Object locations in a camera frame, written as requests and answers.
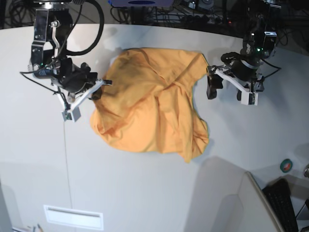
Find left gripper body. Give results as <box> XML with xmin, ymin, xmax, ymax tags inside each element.
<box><xmin>221</xmin><ymin>52</ymin><xmax>262</xmax><ymax>84</ymax></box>

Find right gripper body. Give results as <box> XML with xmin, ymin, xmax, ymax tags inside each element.
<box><xmin>52</xmin><ymin>58</ymin><xmax>98</xmax><ymax>93</ymax></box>

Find orange t-shirt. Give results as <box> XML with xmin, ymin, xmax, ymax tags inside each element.
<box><xmin>90</xmin><ymin>48</ymin><xmax>209</xmax><ymax>162</ymax></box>

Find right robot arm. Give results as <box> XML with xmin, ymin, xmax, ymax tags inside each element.
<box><xmin>21</xmin><ymin>0</ymin><xmax>105</xmax><ymax>94</ymax></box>

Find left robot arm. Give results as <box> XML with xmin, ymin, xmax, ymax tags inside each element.
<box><xmin>207</xmin><ymin>0</ymin><xmax>281</xmax><ymax>105</ymax></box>

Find blue white device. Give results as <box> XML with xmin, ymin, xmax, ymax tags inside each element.
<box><xmin>108</xmin><ymin>0</ymin><xmax>174</xmax><ymax>7</ymax></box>

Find green tape roll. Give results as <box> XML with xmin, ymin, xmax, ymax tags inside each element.
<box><xmin>280</xmin><ymin>159</ymin><xmax>293</xmax><ymax>173</ymax></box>

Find metal knob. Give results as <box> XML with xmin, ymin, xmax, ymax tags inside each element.
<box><xmin>303</xmin><ymin>164</ymin><xmax>309</xmax><ymax>178</ymax></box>

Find black keyboard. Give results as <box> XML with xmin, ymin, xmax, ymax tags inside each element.
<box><xmin>262</xmin><ymin>178</ymin><xmax>298</xmax><ymax>232</ymax></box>

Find grey side panel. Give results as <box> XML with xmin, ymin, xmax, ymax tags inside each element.
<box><xmin>212</xmin><ymin>172</ymin><xmax>284</xmax><ymax>232</ymax></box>

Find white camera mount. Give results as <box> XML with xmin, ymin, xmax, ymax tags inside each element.
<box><xmin>207</xmin><ymin>65</ymin><xmax>264</xmax><ymax>105</ymax></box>
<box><xmin>55</xmin><ymin>79</ymin><xmax>112</xmax><ymax>122</ymax></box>

